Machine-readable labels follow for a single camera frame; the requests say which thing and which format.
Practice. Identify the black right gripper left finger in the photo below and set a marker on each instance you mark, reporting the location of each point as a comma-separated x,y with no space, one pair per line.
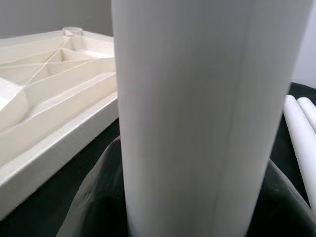
98,197

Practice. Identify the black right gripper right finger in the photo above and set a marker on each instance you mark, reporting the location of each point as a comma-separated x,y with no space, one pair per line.
279,209

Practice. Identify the white plastic table leg tube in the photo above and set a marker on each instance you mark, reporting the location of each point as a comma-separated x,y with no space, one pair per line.
185,111
309,108
296,128

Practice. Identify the white plastic children table top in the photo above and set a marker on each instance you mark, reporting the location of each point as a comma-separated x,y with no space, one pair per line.
61,118

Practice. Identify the black tablecloth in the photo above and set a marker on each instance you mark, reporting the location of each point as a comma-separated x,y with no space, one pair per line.
44,209

